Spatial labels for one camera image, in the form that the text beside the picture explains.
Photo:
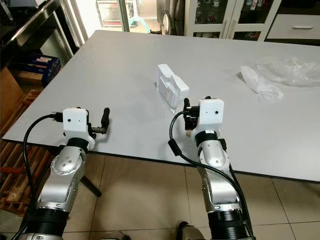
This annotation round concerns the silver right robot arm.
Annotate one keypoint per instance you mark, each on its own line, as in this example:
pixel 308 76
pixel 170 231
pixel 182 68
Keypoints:
pixel 217 170

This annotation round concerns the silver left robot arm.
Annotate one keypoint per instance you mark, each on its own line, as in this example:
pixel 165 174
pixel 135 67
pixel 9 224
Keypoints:
pixel 62 172

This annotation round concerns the white foam packaging tray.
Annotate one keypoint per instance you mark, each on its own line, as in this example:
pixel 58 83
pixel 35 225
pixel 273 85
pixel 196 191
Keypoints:
pixel 171 86

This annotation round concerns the black table leg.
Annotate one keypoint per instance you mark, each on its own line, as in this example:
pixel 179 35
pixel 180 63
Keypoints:
pixel 93 187

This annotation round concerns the crumpled white tissue paper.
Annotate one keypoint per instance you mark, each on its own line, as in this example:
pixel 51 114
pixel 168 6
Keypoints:
pixel 262 86

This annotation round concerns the small grey desk fan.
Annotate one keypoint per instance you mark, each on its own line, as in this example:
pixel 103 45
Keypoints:
pixel 166 22

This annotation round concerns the blue printed carton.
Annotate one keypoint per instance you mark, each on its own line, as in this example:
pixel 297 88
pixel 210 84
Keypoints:
pixel 37 66

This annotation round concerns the brown cardboard box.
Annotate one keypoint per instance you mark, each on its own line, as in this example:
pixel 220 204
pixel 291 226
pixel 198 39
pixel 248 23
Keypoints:
pixel 10 97

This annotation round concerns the brown wooden slat rack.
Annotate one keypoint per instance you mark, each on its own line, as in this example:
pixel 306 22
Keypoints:
pixel 14 175

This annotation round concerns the white glass door cabinet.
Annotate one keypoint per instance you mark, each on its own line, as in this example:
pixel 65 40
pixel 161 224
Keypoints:
pixel 235 17

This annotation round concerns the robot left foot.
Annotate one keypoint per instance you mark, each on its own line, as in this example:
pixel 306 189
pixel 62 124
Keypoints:
pixel 117 236

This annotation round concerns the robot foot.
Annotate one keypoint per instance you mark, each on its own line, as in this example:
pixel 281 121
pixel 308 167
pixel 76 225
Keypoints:
pixel 190 232
pixel 117 236

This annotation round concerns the clear plastic bag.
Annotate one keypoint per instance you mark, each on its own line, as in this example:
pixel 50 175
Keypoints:
pixel 292 70

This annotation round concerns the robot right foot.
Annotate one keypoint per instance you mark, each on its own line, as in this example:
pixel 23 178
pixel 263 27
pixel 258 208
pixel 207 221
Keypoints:
pixel 190 232

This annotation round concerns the dark metal counter shelf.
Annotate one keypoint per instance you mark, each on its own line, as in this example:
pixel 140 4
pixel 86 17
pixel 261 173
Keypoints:
pixel 25 22

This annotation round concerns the white cabinet drawer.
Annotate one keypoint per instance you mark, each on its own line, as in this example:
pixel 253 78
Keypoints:
pixel 295 26

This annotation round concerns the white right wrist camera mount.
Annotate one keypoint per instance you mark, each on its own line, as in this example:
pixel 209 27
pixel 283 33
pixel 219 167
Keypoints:
pixel 211 114

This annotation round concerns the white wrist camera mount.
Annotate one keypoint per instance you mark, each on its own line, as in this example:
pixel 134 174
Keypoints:
pixel 76 121
pixel 211 114

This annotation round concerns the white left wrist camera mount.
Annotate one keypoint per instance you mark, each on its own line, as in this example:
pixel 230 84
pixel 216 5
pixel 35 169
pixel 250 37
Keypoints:
pixel 76 121

